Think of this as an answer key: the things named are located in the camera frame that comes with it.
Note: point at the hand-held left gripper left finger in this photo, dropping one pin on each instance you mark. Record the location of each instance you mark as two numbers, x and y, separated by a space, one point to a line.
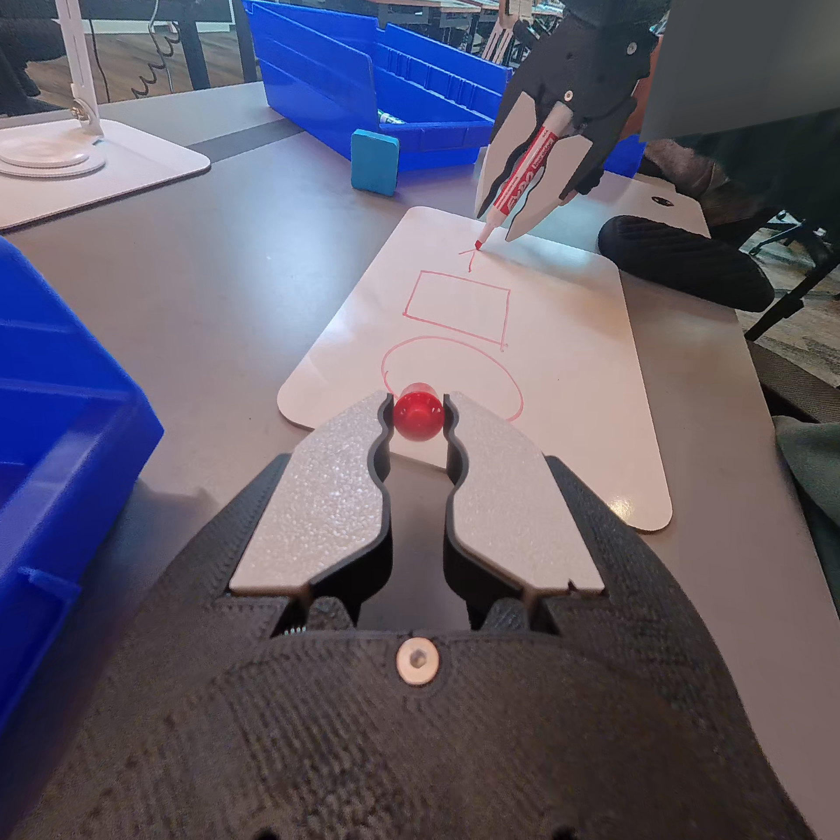
315 512

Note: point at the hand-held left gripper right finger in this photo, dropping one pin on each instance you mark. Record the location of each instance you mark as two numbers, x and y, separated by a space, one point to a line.
525 512

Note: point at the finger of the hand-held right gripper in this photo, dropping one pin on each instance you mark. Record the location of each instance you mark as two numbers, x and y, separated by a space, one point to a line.
505 151
554 177

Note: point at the red dry-erase marker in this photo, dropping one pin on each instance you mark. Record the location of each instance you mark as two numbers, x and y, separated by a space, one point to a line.
523 171

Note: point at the blue whiteboard eraser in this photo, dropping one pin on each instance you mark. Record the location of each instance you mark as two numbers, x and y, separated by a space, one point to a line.
374 162

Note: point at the red marker cap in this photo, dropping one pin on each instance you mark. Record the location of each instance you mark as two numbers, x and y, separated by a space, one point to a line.
420 414

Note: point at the white whiteboard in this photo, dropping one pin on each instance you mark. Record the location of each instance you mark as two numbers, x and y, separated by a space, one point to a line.
565 355

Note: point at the blue plastic bin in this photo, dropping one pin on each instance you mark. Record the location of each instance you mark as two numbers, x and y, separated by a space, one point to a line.
625 155
53 433
328 79

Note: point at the green sweatshirt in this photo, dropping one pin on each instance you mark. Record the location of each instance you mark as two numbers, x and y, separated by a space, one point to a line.
814 499

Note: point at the wooden desk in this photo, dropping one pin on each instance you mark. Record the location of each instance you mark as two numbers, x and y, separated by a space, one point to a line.
158 11

